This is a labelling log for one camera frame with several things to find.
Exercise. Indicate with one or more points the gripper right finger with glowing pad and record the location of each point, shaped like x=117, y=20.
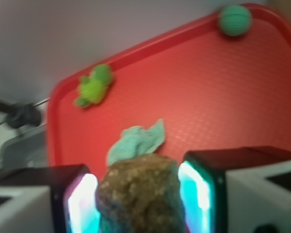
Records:
x=240, y=190

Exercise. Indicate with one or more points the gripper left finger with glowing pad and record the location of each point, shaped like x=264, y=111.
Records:
x=59, y=199

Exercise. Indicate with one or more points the brown rough rock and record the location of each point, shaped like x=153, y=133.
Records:
x=141, y=195

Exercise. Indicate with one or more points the black clamp knob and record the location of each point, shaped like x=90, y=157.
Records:
x=19, y=115

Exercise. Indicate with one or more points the crumpled teal cloth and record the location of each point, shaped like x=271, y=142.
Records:
x=136, y=141

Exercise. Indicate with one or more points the red plastic tray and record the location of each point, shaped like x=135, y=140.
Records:
x=211, y=90

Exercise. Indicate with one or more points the green knitted ball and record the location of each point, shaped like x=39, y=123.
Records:
x=234, y=20

